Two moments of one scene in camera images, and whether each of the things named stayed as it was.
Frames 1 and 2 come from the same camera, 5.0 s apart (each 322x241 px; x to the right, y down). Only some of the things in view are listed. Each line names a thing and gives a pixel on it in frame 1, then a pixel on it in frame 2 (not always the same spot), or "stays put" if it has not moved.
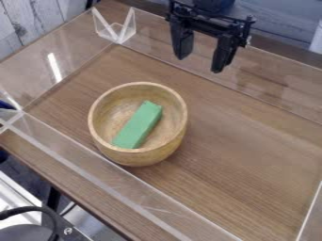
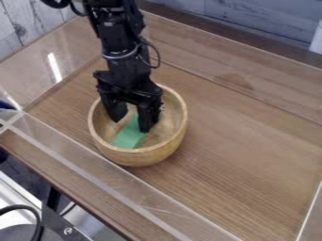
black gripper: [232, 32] -> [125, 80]
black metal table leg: [53, 199] stays put
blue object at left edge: [7, 105] stays put
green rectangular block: [139, 126] stays put
